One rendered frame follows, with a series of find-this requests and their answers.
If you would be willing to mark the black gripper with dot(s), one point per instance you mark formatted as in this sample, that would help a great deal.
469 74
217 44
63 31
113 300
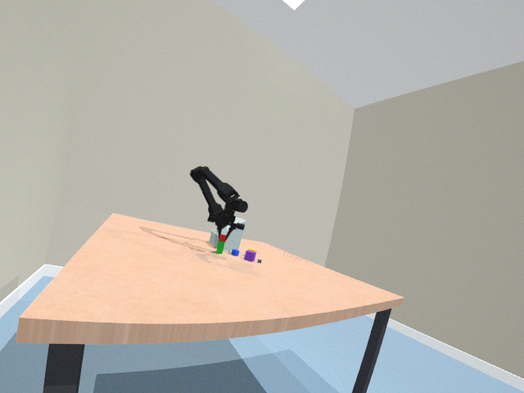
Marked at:
220 226

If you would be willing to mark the purple block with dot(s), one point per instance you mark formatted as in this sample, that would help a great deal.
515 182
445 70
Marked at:
249 255

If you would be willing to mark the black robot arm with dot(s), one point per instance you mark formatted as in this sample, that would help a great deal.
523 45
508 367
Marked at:
225 192

